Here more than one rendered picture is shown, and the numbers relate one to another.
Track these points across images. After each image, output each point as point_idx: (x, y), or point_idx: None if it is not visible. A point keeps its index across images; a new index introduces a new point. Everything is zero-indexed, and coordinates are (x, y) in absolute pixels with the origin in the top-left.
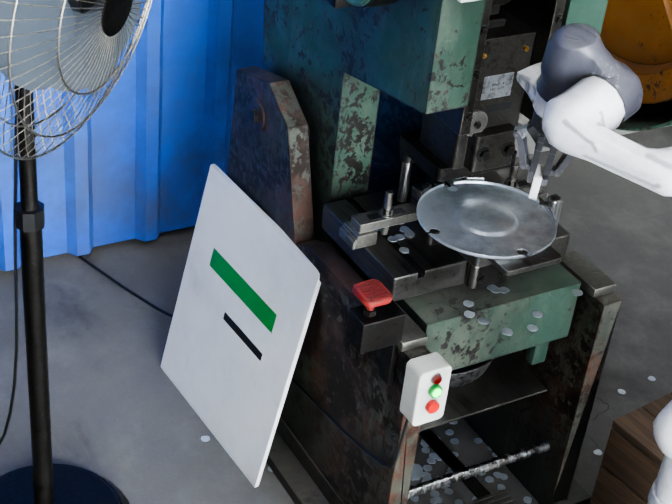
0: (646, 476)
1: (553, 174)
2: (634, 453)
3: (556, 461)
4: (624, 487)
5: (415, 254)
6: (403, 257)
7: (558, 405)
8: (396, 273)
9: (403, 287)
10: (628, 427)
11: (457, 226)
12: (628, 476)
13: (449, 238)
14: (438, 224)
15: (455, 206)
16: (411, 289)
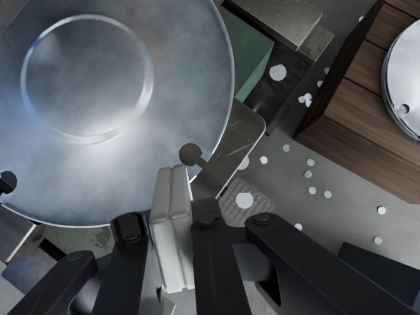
0: (362, 146)
1: (256, 287)
2: (349, 135)
3: (264, 119)
4: (335, 141)
5: (13, 174)
6: (0, 178)
7: (259, 97)
8: (2, 248)
9: (30, 244)
10: (340, 116)
11: (42, 139)
12: (340, 140)
13: (41, 191)
14: (5, 154)
15: (15, 68)
16: (45, 229)
